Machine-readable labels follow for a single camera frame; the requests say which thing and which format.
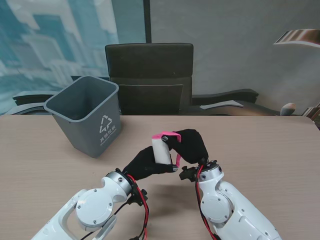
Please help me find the bronze metal wall strip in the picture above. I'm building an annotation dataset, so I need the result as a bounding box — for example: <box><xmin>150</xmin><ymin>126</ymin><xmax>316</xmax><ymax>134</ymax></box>
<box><xmin>303</xmin><ymin>106</ymin><xmax>320</xmax><ymax>118</ymax></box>
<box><xmin>272</xmin><ymin>28</ymin><xmax>320</xmax><ymax>49</ymax></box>

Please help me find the white paper sheet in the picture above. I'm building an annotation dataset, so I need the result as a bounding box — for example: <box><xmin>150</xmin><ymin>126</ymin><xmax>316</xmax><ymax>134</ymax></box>
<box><xmin>199</xmin><ymin>99</ymin><xmax>245</xmax><ymax>110</ymax></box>

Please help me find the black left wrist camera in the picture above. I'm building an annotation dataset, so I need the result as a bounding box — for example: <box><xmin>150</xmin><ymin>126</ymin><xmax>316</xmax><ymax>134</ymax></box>
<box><xmin>127</xmin><ymin>188</ymin><xmax>148</xmax><ymax>206</ymax></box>

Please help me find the small grey pink vase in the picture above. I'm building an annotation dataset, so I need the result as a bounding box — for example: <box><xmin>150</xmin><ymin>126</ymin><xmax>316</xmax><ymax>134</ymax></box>
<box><xmin>279</xmin><ymin>102</ymin><xmax>297</xmax><ymax>117</ymax></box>

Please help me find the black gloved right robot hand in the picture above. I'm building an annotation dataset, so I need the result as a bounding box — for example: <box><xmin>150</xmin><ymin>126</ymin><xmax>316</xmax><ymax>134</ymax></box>
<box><xmin>162</xmin><ymin>128</ymin><xmax>210</xmax><ymax>166</ymax></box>

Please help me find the black window post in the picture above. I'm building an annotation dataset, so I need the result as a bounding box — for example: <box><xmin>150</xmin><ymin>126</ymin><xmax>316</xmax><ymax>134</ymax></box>
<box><xmin>143</xmin><ymin>0</ymin><xmax>153</xmax><ymax>43</ymax></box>

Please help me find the grey waste bin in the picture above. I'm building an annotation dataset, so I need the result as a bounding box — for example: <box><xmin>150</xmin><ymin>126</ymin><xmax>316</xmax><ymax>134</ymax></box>
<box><xmin>43</xmin><ymin>75</ymin><xmax>123</xmax><ymax>159</ymax></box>

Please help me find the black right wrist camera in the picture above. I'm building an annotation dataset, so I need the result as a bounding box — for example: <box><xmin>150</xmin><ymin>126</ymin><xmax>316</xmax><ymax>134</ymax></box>
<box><xmin>178</xmin><ymin>166</ymin><xmax>199</xmax><ymax>182</ymax></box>

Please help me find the red and black arm cable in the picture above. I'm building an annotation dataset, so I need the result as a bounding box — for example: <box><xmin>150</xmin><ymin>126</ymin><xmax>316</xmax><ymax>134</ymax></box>
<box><xmin>126</xmin><ymin>174</ymin><xmax>151</xmax><ymax>240</ymax></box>
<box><xmin>194</xmin><ymin>164</ymin><xmax>219</xmax><ymax>240</ymax></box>

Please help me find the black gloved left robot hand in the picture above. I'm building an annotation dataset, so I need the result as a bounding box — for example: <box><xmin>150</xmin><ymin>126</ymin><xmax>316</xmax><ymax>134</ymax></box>
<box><xmin>122</xmin><ymin>146</ymin><xmax>179</xmax><ymax>181</ymax></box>

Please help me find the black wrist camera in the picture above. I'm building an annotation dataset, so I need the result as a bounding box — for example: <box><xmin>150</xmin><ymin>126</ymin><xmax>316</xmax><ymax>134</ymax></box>
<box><xmin>127</xmin><ymin>188</ymin><xmax>148</xmax><ymax>206</ymax></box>
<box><xmin>178</xmin><ymin>166</ymin><xmax>199</xmax><ymax>182</ymax></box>

